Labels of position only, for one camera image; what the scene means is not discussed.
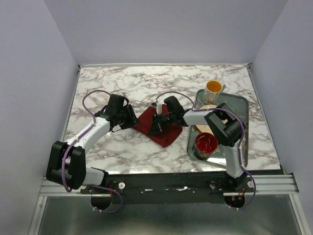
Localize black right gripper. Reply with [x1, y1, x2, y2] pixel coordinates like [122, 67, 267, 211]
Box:
[148, 113, 175, 137]

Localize dark red cloth napkin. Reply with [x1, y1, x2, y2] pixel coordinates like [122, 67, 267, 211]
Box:
[133, 107, 182, 148]

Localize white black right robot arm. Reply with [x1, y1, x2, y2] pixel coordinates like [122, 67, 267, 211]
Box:
[148, 103, 247, 192]

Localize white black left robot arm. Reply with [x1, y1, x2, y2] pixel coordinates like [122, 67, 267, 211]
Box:
[46, 104, 139, 193]

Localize beige bird pattern plate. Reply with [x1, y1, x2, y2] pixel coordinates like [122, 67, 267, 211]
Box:
[196, 104, 217, 135]

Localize red and black cup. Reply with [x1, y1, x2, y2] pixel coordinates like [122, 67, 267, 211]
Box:
[193, 133, 218, 160]

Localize white floral mug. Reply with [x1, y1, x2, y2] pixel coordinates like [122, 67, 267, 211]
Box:
[202, 80, 226, 104]

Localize teal floral serving tray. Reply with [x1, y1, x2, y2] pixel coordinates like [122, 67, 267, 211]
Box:
[186, 93, 249, 168]

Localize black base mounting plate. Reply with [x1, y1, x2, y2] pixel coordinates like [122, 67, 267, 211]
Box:
[81, 171, 253, 205]

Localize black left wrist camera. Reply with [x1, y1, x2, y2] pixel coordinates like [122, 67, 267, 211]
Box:
[106, 94, 129, 111]

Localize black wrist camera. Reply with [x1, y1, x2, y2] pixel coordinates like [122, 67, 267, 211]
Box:
[106, 94, 129, 111]
[152, 96, 184, 115]

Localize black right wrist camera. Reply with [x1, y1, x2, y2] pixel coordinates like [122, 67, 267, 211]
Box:
[152, 96, 184, 115]

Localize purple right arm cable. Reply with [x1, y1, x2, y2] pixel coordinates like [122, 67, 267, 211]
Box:
[153, 91, 256, 211]

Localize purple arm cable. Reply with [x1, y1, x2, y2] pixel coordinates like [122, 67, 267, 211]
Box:
[153, 91, 256, 211]
[62, 90, 123, 214]

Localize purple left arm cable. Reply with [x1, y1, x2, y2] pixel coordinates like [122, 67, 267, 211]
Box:
[62, 90, 123, 214]

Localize aluminium frame rail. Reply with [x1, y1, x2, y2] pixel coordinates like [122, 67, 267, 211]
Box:
[40, 174, 299, 196]

